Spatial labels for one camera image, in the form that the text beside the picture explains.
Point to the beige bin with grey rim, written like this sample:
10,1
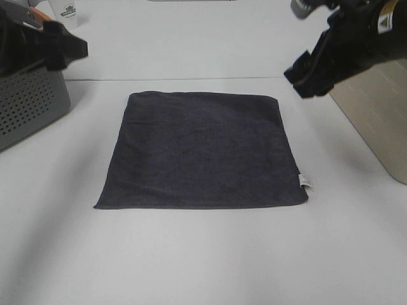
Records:
374,102

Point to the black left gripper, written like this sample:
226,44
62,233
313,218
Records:
59,47

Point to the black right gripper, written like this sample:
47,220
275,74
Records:
361,34

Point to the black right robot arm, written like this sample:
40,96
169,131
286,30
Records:
361,34

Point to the grey basket with orange rim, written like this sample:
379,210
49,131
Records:
32,100

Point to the dark grey towel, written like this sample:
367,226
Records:
201,151

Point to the white paper cup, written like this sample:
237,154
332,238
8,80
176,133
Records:
65,12

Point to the wrist camera with grey plate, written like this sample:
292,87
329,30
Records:
303,8

